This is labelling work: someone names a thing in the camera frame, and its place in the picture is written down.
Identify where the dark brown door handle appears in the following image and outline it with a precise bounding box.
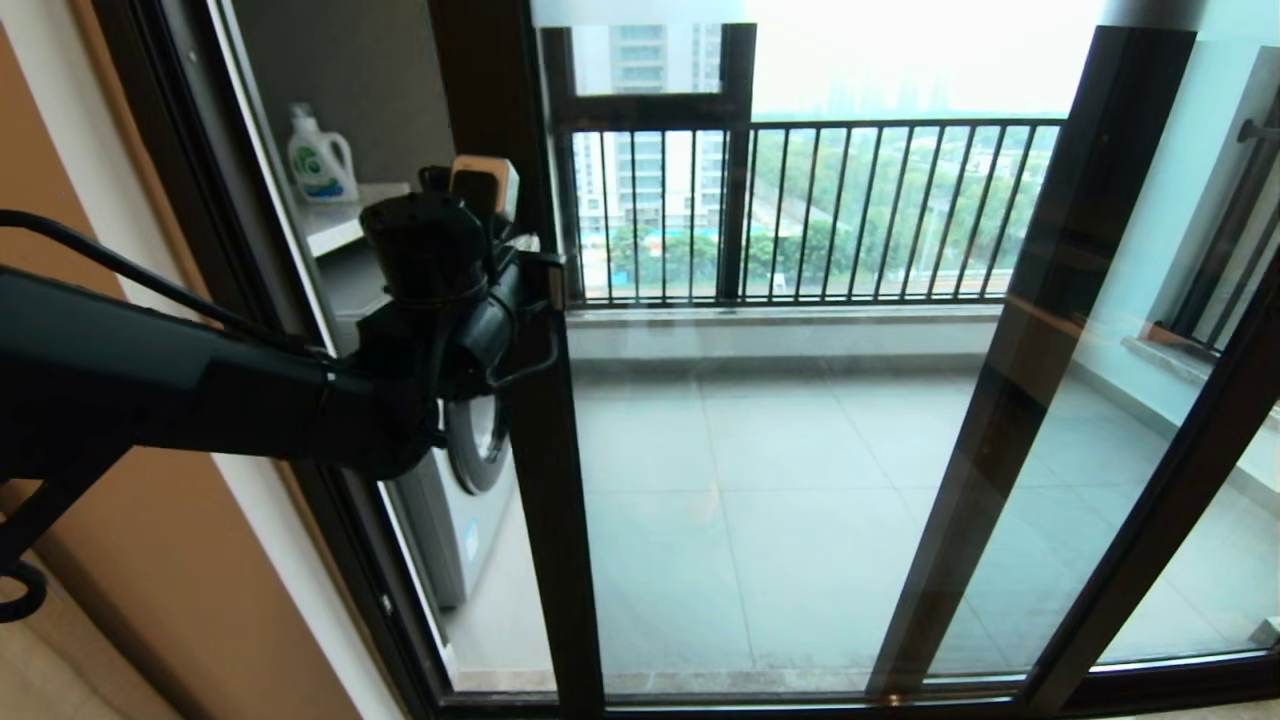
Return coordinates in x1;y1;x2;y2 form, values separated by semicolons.
535;235;569;331

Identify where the dark brown sliding glass door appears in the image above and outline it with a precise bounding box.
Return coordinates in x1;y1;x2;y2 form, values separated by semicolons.
430;0;1280;720

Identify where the white front-load washing machine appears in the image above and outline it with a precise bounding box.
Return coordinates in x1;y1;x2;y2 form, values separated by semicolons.
320;240;521;609

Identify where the white laundry detergent bottle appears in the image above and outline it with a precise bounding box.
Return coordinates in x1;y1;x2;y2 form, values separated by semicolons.
286;102;359;205

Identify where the black metal balcony railing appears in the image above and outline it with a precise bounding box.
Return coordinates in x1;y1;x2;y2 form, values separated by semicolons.
560;118;1066;304
1150;100;1280;361

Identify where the dark brown fixed glass door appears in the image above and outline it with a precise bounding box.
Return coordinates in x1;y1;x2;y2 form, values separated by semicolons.
868;25;1280;701

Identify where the grey stone window sill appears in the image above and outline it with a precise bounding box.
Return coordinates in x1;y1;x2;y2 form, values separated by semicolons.
1120;335;1216;389

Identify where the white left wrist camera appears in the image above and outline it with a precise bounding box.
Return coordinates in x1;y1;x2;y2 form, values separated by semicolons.
448;155;521;226

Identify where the black left wrist mount box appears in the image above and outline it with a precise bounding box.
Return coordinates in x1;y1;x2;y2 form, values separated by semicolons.
360;165;493;321

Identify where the white wall shelf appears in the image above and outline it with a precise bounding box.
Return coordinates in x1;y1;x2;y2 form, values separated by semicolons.
298;182;413;257

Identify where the black window frame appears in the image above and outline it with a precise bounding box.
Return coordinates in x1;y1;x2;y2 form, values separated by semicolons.
540;24;758;304

